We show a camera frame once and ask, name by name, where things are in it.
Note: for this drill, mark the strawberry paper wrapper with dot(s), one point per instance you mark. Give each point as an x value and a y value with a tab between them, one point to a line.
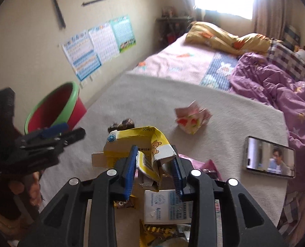
191	118

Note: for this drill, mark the dark side table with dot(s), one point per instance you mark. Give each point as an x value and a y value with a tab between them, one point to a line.
172	28

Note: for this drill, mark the red green trash bin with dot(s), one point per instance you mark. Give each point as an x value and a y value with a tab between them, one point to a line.
62	105

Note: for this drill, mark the white blue milk carton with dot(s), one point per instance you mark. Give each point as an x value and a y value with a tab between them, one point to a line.
166	208

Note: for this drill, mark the yellow duvet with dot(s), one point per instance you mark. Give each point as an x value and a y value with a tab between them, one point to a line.
205	33

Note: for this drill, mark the yellow black snack wrapper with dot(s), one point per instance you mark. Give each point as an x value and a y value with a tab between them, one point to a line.
164	235

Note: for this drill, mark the yellow knit sleeve forearm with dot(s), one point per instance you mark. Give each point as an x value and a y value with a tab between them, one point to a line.
16	213

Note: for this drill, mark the pink patterned bed sheet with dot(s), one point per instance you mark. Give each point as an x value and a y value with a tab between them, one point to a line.
190	63

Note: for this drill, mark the brown crumpled wrapper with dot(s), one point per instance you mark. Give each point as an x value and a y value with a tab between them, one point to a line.
124	125

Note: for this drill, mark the smartphone playing video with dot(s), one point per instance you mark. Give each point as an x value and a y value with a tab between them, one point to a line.
268	158

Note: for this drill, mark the yellow bear drink carton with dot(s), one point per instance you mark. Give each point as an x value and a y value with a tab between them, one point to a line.
154	151

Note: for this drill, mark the blue letters wall poster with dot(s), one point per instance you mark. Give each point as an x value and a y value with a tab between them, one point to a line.
80	53

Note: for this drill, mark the left hand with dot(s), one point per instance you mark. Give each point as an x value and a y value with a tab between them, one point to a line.
31	185

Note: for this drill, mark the right pink curtain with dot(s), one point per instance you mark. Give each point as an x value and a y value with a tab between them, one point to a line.
269	17

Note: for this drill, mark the white chart wall poster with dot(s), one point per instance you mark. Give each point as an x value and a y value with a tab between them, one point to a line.
104	42

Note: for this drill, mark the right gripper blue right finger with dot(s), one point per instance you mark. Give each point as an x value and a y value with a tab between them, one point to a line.
179	174

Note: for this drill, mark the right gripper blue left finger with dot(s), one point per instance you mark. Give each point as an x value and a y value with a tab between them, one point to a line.
128	173

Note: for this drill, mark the purple star duvet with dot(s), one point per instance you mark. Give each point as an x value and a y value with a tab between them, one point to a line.
255	78

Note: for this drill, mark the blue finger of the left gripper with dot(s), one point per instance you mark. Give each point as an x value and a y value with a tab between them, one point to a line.
54	131

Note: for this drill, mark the teal number wall poster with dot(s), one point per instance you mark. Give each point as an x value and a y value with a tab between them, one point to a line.
123	32

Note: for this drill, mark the plaid pillow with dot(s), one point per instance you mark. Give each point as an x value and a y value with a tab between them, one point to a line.
286	60

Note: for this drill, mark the pink snack bag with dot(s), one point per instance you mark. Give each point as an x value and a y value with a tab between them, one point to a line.
208	167

